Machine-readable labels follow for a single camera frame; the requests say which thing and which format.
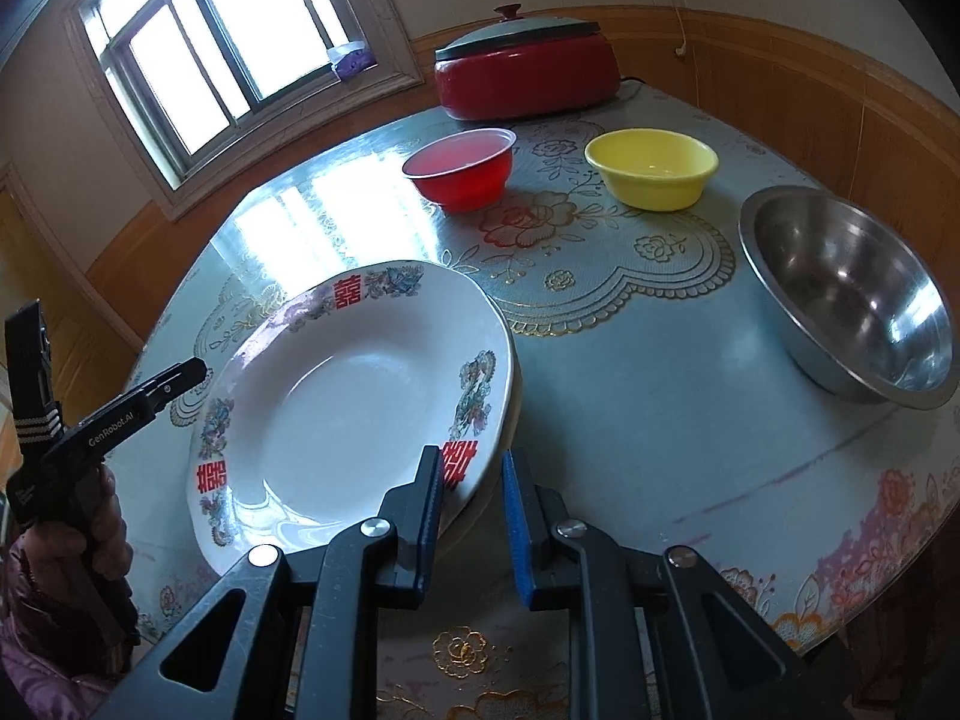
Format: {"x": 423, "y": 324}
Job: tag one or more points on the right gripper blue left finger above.
{"x": 414, "y": 510}

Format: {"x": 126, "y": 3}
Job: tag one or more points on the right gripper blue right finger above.
{"x": 543, "y": 573}

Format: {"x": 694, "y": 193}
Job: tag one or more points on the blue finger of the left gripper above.
{"x": 169, "y": 382}

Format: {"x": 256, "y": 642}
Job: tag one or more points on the small floral double-happiness plate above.
{"x": 328, "y": 404}

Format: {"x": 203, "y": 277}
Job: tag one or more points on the red plastic bowl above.
{"x": 465, "y": 171}

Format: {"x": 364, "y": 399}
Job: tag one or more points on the yellow plastic bowl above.
{"x": 651, "y": 169}

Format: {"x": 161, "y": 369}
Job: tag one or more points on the stainless steel bowl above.
{"x": 855, "y": 307}

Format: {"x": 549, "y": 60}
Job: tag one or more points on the large floral double-happiness plate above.
{"x": 451, "y": 535}

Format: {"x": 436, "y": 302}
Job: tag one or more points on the person's left hand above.
{"x": 66, "y": 564}

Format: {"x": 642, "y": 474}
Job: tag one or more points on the purple tissue pack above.
{"x": 350, "y": 59}

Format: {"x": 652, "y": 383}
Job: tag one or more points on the red electric cooking pot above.
{"x": 525, "y": 81}

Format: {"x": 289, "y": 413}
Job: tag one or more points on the grey pot lid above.
{"x": 514, "y": 30}

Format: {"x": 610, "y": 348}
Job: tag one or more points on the black tracking camera box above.
{"x": 37, "y": 415}

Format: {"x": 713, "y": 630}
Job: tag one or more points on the window with frame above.
{"x": 196, "y": 91}

